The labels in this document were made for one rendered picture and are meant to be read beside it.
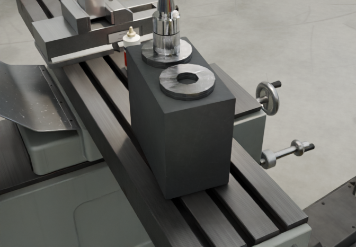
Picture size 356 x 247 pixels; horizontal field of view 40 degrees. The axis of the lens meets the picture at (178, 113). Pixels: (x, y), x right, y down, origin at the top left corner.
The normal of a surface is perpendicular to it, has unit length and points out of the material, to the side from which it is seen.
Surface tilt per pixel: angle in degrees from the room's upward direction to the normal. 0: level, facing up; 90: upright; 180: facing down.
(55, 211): 90
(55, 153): 90
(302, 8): 0
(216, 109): 90
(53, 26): 0
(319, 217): 0
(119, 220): 90
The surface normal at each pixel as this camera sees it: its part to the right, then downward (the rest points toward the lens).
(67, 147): 0.46, 0.53
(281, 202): 0.00, -0.81
